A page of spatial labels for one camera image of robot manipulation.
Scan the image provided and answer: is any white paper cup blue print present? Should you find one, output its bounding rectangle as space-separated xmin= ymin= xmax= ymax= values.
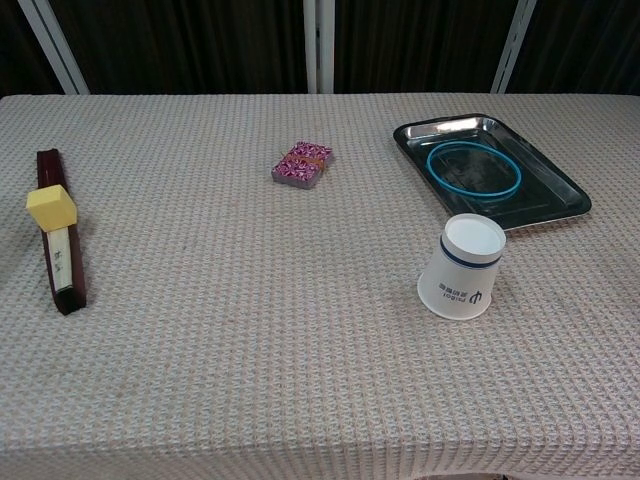
xmin=417 ymin=213 xmax=507 ymax=321

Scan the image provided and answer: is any pink patterned card deck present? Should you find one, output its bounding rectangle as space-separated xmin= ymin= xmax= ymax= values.
xmin=271 ymin=140 xmax=335 ymax=193

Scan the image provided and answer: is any beige waffle tablecloth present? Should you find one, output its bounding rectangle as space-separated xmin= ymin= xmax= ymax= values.
xmin=0 ymin=92 xmax=640 ymax=480

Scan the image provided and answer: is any stainless steel tray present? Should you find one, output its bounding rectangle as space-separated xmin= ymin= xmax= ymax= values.
xmin=392 ymin=113 xmax=593 ymax=232

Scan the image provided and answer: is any dark curtain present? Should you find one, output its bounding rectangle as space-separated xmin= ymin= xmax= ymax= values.
xmin=0 ymin=0 xmax=640 ymax=99

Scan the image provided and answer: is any yellow sponge cube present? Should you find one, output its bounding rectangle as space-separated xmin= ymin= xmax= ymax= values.
xmin=25 ymin=183 xmax=79 ymax=233

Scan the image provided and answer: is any dark red long box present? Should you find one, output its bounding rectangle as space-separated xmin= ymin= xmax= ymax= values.
xmin=36 ymin=148 xmax=88 ymax=316

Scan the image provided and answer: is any white metal frame post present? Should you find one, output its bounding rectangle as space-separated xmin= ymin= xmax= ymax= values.
xmin=490 ymin=0 xmax=537 ymax=95
xmin=303 ymin=0 xmax=335 ymax=95
xmin=16 ymin=0 xmax=91 ymax=96

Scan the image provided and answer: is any blue rubber ring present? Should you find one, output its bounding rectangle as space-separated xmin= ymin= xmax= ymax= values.
xmin=426 ymin=140 xmax=523 ymax=203

